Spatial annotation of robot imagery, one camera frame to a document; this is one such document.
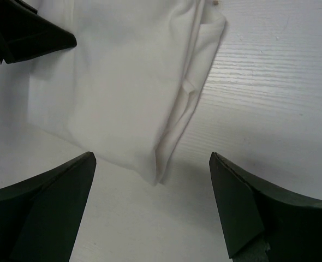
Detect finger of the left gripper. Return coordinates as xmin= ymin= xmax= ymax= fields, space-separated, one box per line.
xmin=0 ymin=0 xmax=77 ymax=64

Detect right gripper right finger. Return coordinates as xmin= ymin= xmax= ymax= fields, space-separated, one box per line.
xmin=209 ymin=153 xmax=322 ymax=261

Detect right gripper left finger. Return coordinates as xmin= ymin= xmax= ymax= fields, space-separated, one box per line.
xmin=0 ymin=152 xmax=97 ymax=262

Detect white t shirt robot print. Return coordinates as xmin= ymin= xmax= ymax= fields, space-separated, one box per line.
xmin=28 ymin=1 xmax=226 ymax=185

